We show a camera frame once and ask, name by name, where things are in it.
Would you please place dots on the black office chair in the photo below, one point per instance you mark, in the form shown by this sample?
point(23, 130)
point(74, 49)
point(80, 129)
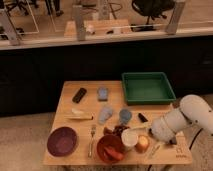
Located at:
point(152, 9)

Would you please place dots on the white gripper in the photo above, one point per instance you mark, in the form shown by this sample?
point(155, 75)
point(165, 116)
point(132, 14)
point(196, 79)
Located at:
point(145, 125)

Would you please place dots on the wooden table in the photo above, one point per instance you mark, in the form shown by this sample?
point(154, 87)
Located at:
point(178, 154)

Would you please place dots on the red bowl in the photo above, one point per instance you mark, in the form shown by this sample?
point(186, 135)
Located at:
point(112, 141)

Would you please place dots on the black rectangular block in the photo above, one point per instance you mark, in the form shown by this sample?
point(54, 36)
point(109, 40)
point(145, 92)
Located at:
point(79, 95)

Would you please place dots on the brown dried food pile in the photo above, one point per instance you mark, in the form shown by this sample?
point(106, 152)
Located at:
point(117, 131)

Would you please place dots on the blue sponge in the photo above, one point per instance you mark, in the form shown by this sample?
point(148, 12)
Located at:
point(102, 94)

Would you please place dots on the purple bowl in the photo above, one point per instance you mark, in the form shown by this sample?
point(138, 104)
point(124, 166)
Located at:
point(62, 142)

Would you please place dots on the black handled tool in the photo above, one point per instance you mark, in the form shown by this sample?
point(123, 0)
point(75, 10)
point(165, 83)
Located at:
point(142, 118)

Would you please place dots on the red pepper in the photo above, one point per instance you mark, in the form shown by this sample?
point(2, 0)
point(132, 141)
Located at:
point(113, 153)

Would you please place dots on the green plastic tray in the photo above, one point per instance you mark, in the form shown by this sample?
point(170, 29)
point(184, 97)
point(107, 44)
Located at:
point(147, 88)

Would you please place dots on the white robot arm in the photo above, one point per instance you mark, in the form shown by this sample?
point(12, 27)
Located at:
point(192, 109)

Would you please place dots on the silver fork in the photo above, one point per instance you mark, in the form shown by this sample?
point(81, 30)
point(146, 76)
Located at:
point(93, 131)

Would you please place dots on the white cup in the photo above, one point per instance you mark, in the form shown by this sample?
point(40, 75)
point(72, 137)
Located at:
point(129, 138)

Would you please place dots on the blue-grey cup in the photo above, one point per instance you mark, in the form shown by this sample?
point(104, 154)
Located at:
point(125, 116)

